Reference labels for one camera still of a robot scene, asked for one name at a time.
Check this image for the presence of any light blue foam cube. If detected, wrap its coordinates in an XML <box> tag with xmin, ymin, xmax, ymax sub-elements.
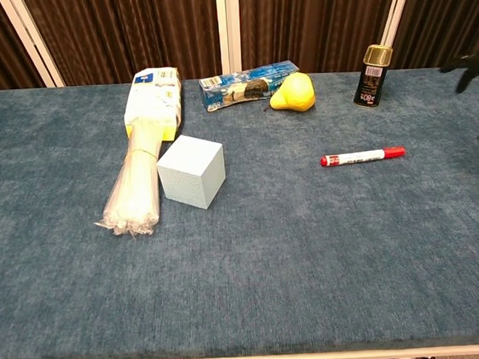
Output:
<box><xmin>155</xmin><ymin>132</ymin><xmax>228</xmax><ymax>213</ymax></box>

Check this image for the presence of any white slanted frame post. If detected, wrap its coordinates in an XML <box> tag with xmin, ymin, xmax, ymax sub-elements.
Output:
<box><xmin>0</xmin><ymin>0</ymin><xmax>66</xmax><ymax>91</ymax></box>
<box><xmin>376</xmin><ymin>0</ymin><xmax>418</xmax><ymax>60</ymax></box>

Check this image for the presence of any yellow pear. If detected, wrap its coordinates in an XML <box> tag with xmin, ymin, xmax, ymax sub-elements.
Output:
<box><xmin>262</xmin><ymin>71</ymin><xmax>317</xmax><ymax>114</ymax></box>

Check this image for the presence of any white upright frame post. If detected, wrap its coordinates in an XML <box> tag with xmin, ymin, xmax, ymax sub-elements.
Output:
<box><xmin>215</xmin><ymin>0</ymin><xmax>244</xmax><ymax>78</ymax></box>

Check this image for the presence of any blue table cloth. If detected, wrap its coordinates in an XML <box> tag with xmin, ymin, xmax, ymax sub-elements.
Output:
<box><xmin>0</xmin><ymin>64</ymin><xmax>479</xmax><ymax>359</ymax></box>

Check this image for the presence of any blue cookie package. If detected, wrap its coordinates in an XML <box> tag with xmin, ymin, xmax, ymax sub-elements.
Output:
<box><xmin>197</xmin><ymin>60</ymin><xmax>303</xmax><ymax>113</ymax></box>

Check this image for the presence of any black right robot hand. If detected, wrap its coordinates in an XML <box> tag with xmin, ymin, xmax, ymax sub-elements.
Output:
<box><xmin>440</xmin><ymin>53</ymin><xmax>479</xmax><ymax>145</ymax></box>

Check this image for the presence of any red and white marker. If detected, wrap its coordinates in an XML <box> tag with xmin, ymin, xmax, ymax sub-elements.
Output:
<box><xmin>319</xmin><ymin>146</ymin><xmax>408</xmax><ymax>168</ymax></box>

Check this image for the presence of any black can with gold cap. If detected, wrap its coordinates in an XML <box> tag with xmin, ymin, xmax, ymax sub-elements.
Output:
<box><xmin>350</xmin><ymin>43</ymin><xmax>396</xmax><ymax>109</ymax></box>

